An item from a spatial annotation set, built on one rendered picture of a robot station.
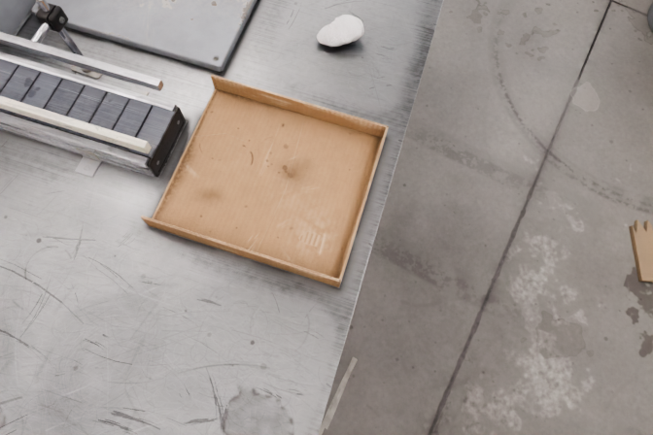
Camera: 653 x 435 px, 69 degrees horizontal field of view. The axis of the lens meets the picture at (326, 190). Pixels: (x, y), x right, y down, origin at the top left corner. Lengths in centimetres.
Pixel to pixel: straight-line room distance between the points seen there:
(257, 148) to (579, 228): 131
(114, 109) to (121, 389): 41
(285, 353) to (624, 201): 151
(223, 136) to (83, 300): 32
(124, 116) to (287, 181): 27
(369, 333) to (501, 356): 41
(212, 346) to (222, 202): 21
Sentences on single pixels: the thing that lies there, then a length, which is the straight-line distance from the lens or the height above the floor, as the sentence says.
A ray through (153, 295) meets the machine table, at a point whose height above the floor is 83.
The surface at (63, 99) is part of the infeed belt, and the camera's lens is 85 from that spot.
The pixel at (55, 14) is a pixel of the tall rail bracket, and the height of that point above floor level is 97.
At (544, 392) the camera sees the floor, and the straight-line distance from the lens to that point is 168.
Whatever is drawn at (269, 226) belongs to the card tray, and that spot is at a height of 83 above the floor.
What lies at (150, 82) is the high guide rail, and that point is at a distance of 72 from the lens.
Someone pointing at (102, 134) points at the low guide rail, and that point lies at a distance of 75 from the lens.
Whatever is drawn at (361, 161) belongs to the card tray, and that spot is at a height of 83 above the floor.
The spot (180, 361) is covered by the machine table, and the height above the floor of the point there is 83.
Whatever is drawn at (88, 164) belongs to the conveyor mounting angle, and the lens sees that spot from 84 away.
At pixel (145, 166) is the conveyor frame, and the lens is 76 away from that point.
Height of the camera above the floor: 152
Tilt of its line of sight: 68 degrees down
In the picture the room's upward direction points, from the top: 6 degrees clockwise
